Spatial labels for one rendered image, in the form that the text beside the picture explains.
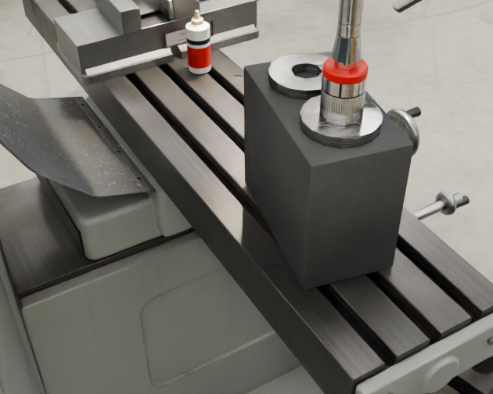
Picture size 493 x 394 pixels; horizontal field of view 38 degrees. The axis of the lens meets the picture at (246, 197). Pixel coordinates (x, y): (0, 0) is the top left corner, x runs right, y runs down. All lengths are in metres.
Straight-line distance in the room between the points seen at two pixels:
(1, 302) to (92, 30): 0.48
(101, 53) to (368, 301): 0.65
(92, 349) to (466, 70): 2.35
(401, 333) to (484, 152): 2.00
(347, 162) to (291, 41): 2.66
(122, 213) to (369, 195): 0.48
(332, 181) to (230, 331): 0.78
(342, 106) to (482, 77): 2.52
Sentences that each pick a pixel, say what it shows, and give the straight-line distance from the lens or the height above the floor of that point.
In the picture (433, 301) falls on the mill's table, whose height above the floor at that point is 0.94.
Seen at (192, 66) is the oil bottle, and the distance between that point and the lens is 1.26.
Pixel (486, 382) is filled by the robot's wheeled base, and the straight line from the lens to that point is 1.24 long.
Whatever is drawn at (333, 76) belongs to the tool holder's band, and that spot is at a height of 1.20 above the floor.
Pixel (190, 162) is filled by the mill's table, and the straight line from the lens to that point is 1.05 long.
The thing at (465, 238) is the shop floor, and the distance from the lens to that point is 2.40.
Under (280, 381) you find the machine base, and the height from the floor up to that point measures 0.20.
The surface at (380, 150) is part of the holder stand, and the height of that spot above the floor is 1.13.
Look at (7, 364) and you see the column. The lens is 1.19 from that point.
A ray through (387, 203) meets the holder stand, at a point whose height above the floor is 1.05.
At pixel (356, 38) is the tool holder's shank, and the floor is 1.24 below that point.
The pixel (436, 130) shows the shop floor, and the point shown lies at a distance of 2.87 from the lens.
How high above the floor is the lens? 1.57
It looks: 40 degrees down
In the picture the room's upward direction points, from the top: straight up
